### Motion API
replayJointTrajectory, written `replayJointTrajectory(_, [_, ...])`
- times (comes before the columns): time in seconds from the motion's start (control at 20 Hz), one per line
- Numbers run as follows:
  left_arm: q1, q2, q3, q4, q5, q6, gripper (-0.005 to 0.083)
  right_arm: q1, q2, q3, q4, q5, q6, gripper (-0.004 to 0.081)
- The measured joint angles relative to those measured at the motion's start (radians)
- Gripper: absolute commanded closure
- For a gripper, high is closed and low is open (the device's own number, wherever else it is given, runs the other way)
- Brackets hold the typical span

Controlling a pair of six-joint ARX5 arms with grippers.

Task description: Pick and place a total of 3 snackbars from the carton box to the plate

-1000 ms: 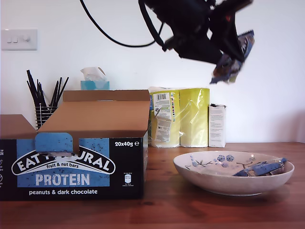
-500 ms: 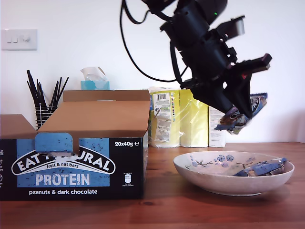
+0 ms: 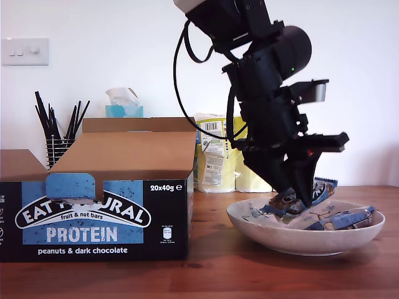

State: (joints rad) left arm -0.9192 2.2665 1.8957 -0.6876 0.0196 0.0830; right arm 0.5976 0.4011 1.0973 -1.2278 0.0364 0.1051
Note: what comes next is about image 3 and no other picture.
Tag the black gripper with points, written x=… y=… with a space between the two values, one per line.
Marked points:
x=271 y=121

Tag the blue protein snackbar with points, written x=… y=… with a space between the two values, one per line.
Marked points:
x=324 y=190
x=343 y=219

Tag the white ceramic plate blue flowers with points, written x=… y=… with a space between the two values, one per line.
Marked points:
x=305 y=243

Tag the teal tissue box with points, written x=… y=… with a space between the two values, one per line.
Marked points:
x=124 y=112

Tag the black blue snackbar carton box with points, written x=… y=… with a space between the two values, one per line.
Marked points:
x=93 y=224

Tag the yellow paper towel pack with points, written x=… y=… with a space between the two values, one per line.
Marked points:
x=215 y=174

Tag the white paper tissue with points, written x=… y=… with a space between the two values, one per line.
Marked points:
x=117 y=95

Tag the black thin stick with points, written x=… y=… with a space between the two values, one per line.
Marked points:
x=40 y=121
x=53 y=120
x=76 y=116
x=71 y=121
x=43 y=113
x=85 y=108

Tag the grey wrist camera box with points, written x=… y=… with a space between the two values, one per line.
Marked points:
x=321 y=92

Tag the white wall light switch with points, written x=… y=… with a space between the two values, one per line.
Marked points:
x=40 y=59

